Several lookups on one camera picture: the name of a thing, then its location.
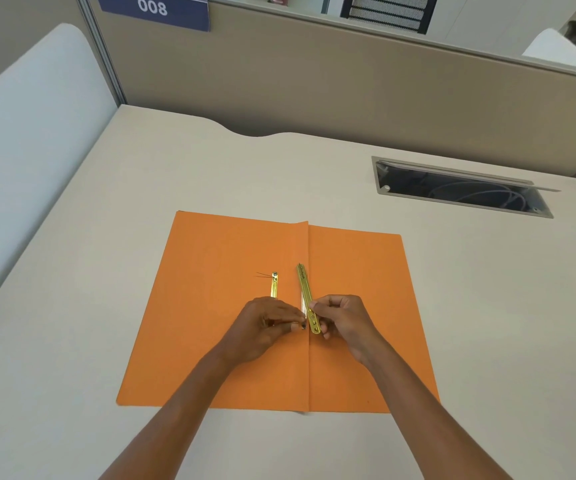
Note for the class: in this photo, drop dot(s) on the person's left hand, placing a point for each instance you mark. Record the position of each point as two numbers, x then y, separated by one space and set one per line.
250 332

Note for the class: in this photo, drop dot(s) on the person's right hand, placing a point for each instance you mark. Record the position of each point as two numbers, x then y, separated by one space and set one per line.
350 327

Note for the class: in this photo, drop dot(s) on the person's left thumb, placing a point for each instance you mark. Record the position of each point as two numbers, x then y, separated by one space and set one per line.
288 324

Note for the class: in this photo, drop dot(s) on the person's right thumb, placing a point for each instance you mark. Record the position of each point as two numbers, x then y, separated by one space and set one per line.
325 304

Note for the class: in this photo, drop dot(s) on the gold metal fastener bar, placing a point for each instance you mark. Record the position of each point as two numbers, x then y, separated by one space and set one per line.
306 287

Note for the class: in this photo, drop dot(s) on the person's right forearm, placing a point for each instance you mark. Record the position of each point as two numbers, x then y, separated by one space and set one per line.
433 424

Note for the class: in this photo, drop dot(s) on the person's left forearm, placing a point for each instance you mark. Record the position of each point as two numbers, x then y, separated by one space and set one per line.
178 424

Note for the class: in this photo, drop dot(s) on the gold metal fastener prong piece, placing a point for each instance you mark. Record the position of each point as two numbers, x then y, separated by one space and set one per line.
274 285

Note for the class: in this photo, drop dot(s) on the orange paper file folder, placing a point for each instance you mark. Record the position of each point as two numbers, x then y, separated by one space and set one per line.
208 314

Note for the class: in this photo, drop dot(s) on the beige cubicle partition panel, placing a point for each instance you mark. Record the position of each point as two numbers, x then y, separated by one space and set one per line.
348 89

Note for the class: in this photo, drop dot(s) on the white rounded side panel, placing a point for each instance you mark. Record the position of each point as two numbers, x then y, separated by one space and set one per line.
27 159
560 50

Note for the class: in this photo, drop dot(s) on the blue number sign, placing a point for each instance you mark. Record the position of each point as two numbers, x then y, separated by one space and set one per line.
155 8

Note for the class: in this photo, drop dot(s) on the grey metal partition post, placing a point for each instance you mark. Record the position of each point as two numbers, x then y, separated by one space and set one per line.
100 49

